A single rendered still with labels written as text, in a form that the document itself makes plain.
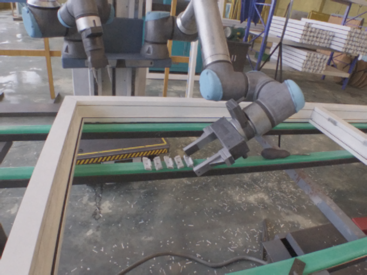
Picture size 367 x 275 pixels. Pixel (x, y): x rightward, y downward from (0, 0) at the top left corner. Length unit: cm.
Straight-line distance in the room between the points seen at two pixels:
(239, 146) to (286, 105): 17
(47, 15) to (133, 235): 128
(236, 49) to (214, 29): 388
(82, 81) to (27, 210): 150
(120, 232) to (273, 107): 122
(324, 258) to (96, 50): 94
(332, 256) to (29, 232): 56
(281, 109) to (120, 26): 121
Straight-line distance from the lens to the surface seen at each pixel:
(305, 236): 101
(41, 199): 48
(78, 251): 154
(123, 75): 180
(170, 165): 64
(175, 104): 88
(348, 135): 109
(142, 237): 156
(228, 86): 70
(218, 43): 77
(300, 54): 532
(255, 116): 64
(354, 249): 65
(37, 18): 137
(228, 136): 64
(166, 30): 155
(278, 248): 96
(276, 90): 69
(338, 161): 101
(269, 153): 76
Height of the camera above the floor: 126
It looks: 30 degrees down
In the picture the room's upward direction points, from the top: 9 degrees clockwise
